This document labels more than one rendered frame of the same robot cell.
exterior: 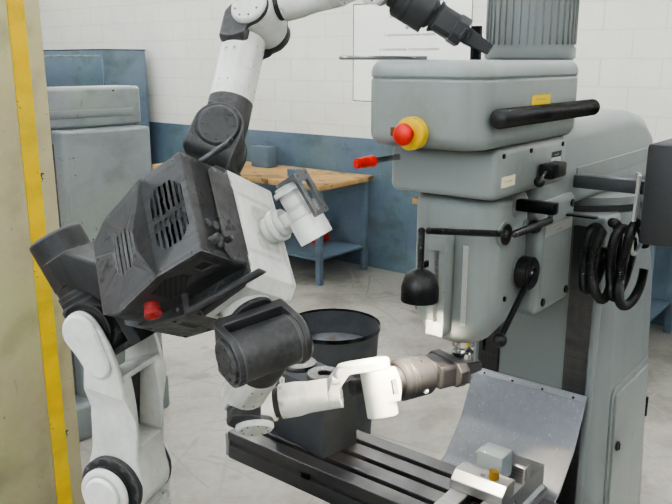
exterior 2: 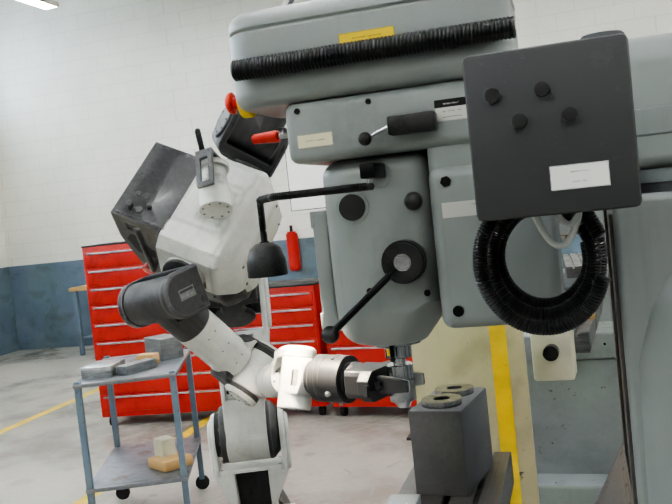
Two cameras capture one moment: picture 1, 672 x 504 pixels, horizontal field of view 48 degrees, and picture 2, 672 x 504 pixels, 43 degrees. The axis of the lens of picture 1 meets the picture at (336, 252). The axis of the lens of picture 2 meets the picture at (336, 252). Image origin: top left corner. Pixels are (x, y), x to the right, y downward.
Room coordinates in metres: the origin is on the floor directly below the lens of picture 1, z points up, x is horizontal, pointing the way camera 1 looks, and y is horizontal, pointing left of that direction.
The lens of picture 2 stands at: (0.91, -1.63, 1.55)
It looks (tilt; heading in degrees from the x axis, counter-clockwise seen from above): 3 degrees down; 67
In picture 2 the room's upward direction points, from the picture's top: 6 degrees counter-clockwise
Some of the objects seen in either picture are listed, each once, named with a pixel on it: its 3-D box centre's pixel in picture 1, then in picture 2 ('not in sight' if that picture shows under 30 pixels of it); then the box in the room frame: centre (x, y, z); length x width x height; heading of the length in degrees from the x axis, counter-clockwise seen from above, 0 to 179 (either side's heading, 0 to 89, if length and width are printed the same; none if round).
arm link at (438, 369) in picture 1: (430, 373); (358, 380); (1.51, -0.20, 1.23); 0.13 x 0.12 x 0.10; 33
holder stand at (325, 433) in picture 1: (311, 402); (452, 436); (1.84, 0.06, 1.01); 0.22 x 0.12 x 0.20; 43
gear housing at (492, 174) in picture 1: (481, 162); (399, 126); (1.60, -0.31, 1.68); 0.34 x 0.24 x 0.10; 142
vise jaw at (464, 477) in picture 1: (482, 483); not in sight; (1.46, -0.32, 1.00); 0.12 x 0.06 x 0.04; 52
